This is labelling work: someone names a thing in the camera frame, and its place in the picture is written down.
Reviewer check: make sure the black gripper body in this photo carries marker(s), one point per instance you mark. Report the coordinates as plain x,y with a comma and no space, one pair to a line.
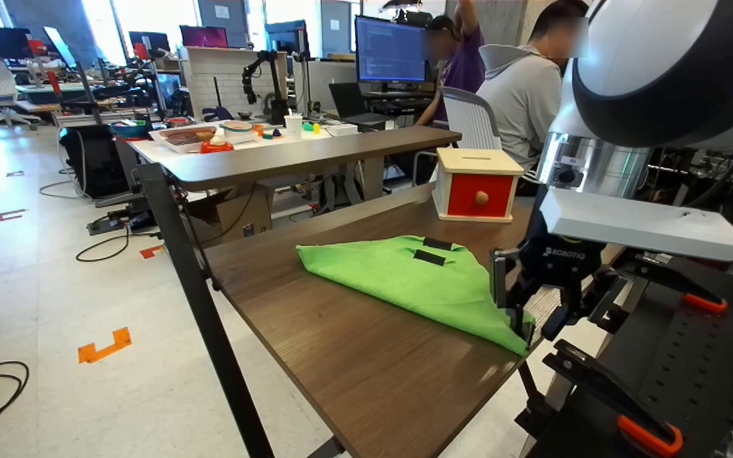
561,263

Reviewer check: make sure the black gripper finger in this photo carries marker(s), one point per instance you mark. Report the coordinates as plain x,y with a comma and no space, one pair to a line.
501,282
570,307

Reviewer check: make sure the green cloth towel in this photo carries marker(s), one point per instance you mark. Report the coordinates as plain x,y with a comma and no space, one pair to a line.
400,282

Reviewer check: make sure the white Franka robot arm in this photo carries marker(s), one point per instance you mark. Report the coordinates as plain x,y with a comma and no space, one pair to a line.
662,78

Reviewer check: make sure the black background robot arm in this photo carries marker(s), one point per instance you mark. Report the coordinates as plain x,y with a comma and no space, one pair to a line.
275,86

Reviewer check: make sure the wooden box with red drawer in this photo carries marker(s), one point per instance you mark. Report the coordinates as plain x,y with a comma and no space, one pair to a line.
477,199

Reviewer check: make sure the grey mesh desk chair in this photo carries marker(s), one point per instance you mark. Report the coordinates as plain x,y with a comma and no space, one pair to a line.
472,119

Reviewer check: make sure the person in grey hoodie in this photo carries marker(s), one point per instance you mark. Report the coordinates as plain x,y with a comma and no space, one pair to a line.
521,102

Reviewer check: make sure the person in purple shirt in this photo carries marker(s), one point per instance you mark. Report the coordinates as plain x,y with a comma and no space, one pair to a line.
465,67

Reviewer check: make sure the white background table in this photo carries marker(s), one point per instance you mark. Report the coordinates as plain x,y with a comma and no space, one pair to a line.
332,130

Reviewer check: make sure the black laptop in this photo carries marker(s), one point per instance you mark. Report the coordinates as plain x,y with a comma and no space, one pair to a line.
346,101

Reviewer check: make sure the computer monitor with text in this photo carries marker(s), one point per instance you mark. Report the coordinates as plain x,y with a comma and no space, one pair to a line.
392,52

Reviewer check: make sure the white cup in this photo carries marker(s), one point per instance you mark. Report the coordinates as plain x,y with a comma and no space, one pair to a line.
293,127

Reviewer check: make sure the cardboard box under desk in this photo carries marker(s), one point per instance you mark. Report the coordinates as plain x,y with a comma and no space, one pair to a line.
230,219

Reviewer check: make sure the black slanted desk leg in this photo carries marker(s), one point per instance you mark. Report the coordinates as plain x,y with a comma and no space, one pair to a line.
205,340

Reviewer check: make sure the white plate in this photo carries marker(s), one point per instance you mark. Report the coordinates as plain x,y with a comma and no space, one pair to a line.
237,127

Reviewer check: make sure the red toy food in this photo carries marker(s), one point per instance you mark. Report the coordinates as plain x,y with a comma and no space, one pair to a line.
218,147

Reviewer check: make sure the white partition panel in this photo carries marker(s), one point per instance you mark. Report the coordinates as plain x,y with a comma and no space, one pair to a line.
215,86

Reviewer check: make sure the food tray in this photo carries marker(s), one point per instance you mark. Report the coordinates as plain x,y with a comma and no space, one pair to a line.
185,137

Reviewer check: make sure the small orange floor tape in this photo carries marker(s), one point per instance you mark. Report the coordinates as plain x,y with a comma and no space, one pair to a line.
150,253

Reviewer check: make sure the orange floor tape marker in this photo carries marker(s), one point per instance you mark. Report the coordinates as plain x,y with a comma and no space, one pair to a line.
102,347

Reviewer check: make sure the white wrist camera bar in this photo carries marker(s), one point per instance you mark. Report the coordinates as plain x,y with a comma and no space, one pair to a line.
636,225

